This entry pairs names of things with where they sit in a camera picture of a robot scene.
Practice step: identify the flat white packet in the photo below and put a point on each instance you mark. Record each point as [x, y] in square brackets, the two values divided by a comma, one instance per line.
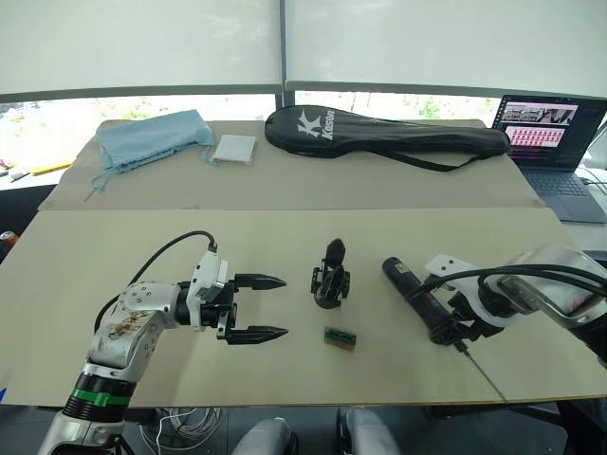
[234, 149]

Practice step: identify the white roller blind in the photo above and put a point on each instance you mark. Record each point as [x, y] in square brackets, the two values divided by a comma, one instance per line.
[142, 42]
[427, 42]

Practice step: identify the black gripper body workpiece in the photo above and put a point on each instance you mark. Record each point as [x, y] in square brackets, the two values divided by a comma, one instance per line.
[332, 291]

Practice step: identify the open grey laptop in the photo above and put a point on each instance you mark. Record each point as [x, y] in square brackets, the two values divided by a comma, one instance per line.
[540, 123]

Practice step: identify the red can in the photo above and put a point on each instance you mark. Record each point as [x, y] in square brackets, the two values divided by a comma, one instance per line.
[5, 238]

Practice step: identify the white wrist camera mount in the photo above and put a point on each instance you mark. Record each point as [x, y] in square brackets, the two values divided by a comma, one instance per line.
[208, 275]
[469, 289]

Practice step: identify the dark window frame post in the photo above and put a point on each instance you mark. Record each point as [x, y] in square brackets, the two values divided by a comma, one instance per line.
[284, 104]

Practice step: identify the grey rounded shape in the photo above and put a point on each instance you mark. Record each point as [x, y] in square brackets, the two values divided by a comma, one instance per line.
[265, 438]
[365, 431]

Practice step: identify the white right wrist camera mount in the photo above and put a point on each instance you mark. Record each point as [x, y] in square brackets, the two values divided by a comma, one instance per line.
[469, 289]

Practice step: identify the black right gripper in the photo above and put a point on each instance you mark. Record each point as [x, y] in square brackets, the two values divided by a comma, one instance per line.
[467, 322]

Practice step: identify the black pointed finger piece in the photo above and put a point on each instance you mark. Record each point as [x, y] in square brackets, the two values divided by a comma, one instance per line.
[334, 251]

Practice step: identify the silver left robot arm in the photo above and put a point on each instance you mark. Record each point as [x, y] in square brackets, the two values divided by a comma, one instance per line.
[133, 303]

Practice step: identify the black racket bag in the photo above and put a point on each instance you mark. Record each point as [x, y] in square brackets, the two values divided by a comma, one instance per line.
[332, 132]

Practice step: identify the small green and brown block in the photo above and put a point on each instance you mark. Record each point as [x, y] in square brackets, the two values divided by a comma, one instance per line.
[340, 337]

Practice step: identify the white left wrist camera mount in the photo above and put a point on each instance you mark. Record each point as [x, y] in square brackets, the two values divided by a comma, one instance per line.
[208, 275]

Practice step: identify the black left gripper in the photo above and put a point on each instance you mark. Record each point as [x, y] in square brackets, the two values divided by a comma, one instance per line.
[227, 308]

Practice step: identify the yellow flat strip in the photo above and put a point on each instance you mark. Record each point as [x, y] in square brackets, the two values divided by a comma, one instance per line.
[49, 168]

